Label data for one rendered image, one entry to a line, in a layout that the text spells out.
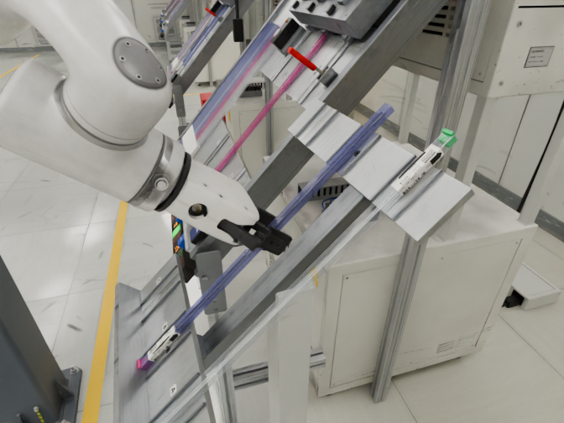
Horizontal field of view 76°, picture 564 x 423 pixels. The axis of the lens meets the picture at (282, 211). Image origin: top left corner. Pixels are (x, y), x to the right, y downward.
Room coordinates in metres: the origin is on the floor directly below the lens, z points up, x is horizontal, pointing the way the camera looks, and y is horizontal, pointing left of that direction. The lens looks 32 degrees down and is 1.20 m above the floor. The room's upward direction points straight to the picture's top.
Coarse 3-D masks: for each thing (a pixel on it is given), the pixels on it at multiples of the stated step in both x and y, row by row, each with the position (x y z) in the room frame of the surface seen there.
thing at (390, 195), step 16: (448, 144) 0.35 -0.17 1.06; (384, 192) 0.34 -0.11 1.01; (368, 208) 0.34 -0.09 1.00; (384, 208) 0.33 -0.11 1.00; (352, 224) 0.33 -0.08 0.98; (368, 224) 0.32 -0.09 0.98; (336, 240) 0.32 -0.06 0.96; (352, 240) 0.32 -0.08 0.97; (320, 256) 0.32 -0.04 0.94; (336, 256) 0.31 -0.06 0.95; (304, 272) 0.31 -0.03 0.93; (320, 272) 0.30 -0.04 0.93; (288, 288) 0.30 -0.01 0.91; (304, 288) 0.30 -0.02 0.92; (272, 304) 0.30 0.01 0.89; (288, 304) 0.29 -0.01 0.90; (256, 320) 0.29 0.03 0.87; (272, 320) 0.28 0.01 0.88; (240, 336) 0.28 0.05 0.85; (256, 336) 0.28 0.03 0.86; (224, 352) 0.27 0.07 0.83; (240, 352) 0.27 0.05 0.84; (208, 368) 0.27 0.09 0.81; (224, 368) 0.26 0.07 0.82; (192, 384) 0.26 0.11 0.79; (208, 384) 0.25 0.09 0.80; (176, 400) 0.25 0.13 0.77; (192, 400) 0.25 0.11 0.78; (160, 416) 0.24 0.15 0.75; (176, 416) 0.24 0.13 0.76
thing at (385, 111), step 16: (384, 112) 0.45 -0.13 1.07; (368, 128) 0.45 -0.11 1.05; (352, 144) 0.44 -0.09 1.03; (336, 160) 0.44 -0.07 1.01; (320, 176) 0.43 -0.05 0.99; (304, 192) 0.42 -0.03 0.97; (288, 208) 0.42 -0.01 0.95; (272, 224) 0.41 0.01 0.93; (240, 256) 0.39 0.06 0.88; (224, 272) 0.39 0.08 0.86; (224, 288) 0.37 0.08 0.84; (208, 304) 0.37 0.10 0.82; (192, 320) 0.36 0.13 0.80; (144, 368) 0.33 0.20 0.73
